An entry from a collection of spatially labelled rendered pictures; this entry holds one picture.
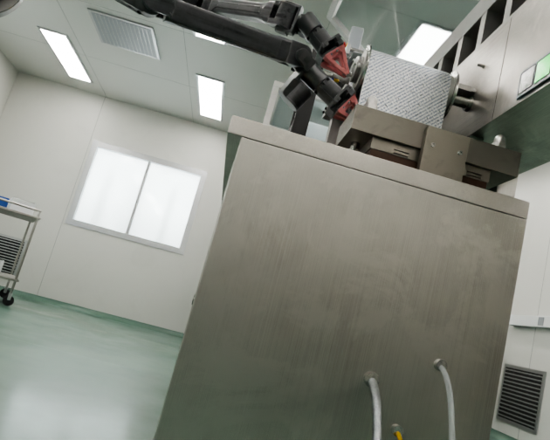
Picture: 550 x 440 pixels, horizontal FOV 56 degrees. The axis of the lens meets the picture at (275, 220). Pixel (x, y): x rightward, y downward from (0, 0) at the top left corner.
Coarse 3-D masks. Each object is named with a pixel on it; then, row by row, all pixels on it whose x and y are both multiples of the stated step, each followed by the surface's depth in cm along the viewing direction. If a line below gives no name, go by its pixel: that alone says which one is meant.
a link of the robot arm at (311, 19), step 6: (312, 12) 144; (300, 18) 144; (306, 18) 143; (312, 18) 143; (300, 24) 144; (306, 24) 143; (312, 24) 143; (318, 24) 143; (300, 30) 146; (306, 30) 144; (312, 30) 143; (306, 36) 145
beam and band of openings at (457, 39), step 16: (480, 0) 164; (496, 0) 151; (512, 0) 140; (528, 0) 130; (480, 16) 160; (496, 16) 156; (464, 32) 170; (480, 32) 157; (448, 48) 182; (464, 48) 170; (432, 64) 196; (448, 64) 186
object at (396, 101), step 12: (372, 84) 138; (384, 84) 139; (360, 96) 137; (384, 96) 138; (396, 96) 138; (408, 96) 139; (420, 96) 139; (384, 108) 137; (396, 108) 138; (408, 108) 138; (420, 108) 139; (432, 108) 139; (444, 108) 140; (420, 120) 138; (432, 120) 139
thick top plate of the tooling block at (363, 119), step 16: (352, 112) 118; (368, 112) 116; (384, 112) 116; (352, 128) 115; (368, 128) 115; (384, 128) 115; (400, 128) 116; (416, 128) 116; (336, 144) 128; (400, 144) 116; (416, 144) 116; (480, 144) 118; (480, 160) 117; (496, 160) 117; (512, 160) 118; (496, 176) 120; (512, 176) 118
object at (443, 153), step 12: (432, 132) 114; (444, 132) 115; (432, 144) 114; (444, 144) 114; (456, 144) 115; (468, 144) 115; (420, 156) 114; (432, 156) 114; (444, 156) 114; (456, 156) 114; (420, 168) 113; (432, 168) 113; (444, 168) 113; (456, 168) 114; (456, 180) 113
